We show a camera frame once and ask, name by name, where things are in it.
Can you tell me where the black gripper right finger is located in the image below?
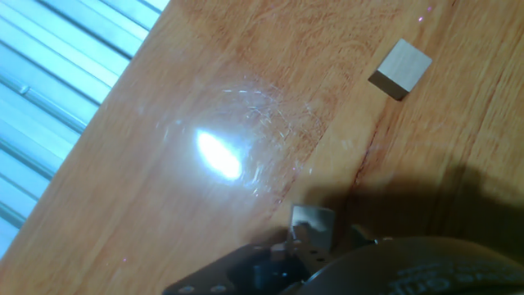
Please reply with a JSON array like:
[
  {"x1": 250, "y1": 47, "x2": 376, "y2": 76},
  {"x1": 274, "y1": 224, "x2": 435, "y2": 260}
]
[{"x1": 346, "y1": 224, "x2": 377, "y2": 248}]

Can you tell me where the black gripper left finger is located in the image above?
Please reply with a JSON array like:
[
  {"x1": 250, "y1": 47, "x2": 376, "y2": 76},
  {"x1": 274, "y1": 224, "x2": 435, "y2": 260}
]
[{"x1": 269, "y1": 222, "x2": 329, "y2": 275}]

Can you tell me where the small wooden cube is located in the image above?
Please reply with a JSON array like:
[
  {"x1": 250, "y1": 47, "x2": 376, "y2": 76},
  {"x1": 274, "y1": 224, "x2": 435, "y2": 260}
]
[
  {"x1": 367, "y1": 39, "x2": 434, "y2": 102},
  {"x1": 290, "y1": 204, "x2": 337, "y2": 252}
]

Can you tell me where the glossy wooden board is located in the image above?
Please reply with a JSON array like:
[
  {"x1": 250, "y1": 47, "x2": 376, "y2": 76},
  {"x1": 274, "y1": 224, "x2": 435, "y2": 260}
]
[{"x1": 0, "y1": 0, "x2": 524, "y2": 295}]

